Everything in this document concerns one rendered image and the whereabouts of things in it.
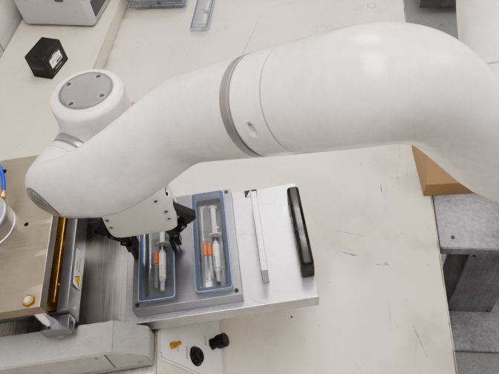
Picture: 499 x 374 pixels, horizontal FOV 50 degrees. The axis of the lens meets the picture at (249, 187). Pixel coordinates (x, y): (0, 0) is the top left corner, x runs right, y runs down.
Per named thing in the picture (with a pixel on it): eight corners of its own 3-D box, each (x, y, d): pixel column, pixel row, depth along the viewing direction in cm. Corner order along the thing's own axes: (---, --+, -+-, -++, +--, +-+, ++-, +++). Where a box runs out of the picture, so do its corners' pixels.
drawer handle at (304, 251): (301, 277, 83) (301, 265, 80) (286, 200, 92) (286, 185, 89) (315, 275, 83) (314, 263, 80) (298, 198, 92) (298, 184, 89)
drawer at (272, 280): (131, 335, 84) (116, 314, 78) (135, 220, 98) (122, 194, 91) (319, 307, 84) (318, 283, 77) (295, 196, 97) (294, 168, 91)
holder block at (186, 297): (137, 317, 82) (131, 309, 80) (139, 211, 94) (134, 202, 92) (243, 301, 81) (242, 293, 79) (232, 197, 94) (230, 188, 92)
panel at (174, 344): (223, 386, 95) (157, 358, 82) (212, 243, 114) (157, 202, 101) (233, 383, 95) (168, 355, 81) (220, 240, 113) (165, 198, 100)
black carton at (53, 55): (34, 76, 149) (23, 56, 143) (50, 56, 153) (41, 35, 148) (52, 79, 147) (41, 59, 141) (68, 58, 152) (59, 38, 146)
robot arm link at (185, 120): (228, 243, 42) (54, 231, 64) (312, 110, 50) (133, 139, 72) (158, 161, 38) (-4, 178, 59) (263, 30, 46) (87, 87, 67)
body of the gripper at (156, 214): (162, 150, 73) (179, 199, 82) (88, 161, 73) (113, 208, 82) (162, 193, 69) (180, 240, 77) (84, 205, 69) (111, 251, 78)
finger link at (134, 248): (128, 219, 81) (139, 242, 86) (107, 222, 81) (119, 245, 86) (127, 236, 79) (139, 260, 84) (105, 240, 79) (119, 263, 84)
